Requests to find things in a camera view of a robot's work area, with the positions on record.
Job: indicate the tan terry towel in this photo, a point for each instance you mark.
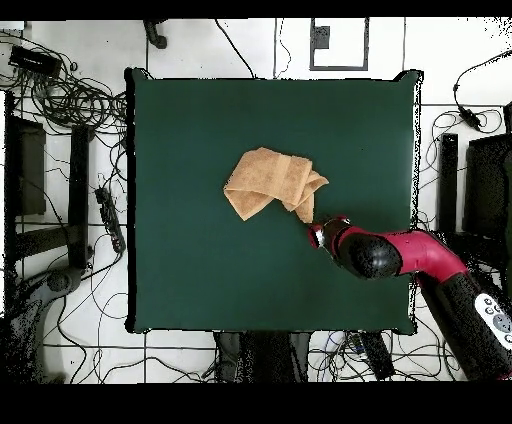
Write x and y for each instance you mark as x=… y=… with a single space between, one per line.
x=264 y=176

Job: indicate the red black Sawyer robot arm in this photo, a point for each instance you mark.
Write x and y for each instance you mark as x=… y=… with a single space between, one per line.
x=432 y=252

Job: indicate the dark flat panel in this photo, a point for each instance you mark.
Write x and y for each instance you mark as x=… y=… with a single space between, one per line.
x=486 y=188
x=30 y=168

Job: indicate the black table base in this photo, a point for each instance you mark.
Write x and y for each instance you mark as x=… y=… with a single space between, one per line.
x=264 y=356

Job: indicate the black power strip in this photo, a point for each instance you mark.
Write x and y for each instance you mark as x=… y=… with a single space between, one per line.
x=378 y=356
x=110 y=218

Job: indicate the dark green table cloth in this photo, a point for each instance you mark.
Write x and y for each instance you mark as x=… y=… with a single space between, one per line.
x=192 y=160

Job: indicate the black upright stand beam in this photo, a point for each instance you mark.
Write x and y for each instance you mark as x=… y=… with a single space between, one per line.
x=448 y=180

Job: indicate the small gray square plate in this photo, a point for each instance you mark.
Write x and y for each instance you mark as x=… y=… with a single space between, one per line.
x=321 y=38

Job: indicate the person's dark shoe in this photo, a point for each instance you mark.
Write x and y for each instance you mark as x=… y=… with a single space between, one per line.
x=159 y=41

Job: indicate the gray tripod base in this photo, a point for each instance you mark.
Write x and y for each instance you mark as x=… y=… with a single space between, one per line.
x=60 y=282

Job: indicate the black box device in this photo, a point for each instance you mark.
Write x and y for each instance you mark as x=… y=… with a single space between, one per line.
x=34 y=60

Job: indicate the gray square floor frame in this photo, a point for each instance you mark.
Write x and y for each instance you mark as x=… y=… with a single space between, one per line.
x=339 y=68

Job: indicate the black stand frame beam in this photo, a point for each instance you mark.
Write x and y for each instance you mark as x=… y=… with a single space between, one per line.
x=78 y=180

